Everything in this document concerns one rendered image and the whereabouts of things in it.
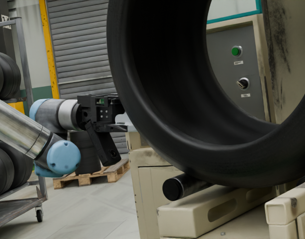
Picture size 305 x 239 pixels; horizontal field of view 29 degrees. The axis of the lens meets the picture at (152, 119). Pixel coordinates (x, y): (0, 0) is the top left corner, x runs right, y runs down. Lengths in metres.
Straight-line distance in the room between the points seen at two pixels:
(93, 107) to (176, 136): 0.31
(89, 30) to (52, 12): 0.80
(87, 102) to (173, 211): 0.37
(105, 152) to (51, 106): 0.19
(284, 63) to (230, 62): 0.44
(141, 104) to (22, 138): 0.31
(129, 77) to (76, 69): 9.77
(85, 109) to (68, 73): 9.58
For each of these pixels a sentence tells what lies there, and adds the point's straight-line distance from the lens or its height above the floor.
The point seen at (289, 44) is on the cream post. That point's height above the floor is 1.16.
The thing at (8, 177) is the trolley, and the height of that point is 0.53.
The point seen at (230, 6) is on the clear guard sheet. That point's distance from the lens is 1.81.
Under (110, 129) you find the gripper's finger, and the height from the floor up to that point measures 1.02.
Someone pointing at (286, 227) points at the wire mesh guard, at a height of 0.98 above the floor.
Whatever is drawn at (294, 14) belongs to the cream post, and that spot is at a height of 1.22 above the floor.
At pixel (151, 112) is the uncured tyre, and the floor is 1.05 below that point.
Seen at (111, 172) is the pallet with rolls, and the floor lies 0.13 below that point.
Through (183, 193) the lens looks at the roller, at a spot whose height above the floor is 0.89.
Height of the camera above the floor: 1.10
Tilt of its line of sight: 3 degrees down
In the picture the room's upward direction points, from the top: 8 degrees counter-clockwise
